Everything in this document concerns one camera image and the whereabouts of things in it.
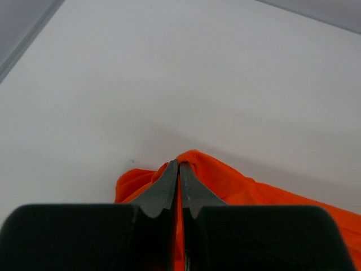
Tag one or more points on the orange t shirt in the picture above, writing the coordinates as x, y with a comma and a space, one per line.
237, 189

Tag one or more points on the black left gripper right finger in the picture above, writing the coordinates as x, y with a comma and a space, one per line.
219, 236

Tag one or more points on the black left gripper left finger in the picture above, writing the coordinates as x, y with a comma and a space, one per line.
139, 235

